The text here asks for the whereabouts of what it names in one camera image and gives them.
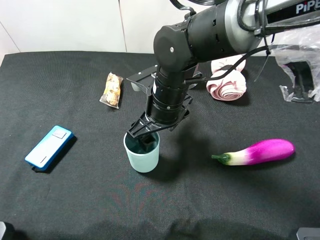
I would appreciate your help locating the blue rectangular box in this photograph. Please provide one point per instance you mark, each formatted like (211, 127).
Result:
(44, 153)

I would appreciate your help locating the clear snack packet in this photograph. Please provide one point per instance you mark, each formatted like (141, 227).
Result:
(112, 91)

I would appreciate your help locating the rolled pink towel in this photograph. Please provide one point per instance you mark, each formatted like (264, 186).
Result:
(232, 86)

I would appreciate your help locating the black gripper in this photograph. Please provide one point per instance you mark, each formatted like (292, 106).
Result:
(146, 124)

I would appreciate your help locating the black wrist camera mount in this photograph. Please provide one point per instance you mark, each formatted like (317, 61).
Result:
(143, 80)

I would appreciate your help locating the light blue plastic cup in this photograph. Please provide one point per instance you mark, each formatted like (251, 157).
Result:
(140, 160)

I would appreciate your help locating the purple toy eggplant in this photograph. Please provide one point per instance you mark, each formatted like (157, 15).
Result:
(264, 151)

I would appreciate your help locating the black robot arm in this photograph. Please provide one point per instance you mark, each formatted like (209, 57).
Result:
(228, 28)

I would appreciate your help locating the black table cloth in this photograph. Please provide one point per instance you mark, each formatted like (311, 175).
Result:
(91, 192)

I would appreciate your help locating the clear plastic bag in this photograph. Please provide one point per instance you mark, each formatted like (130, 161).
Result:
(298, 55)

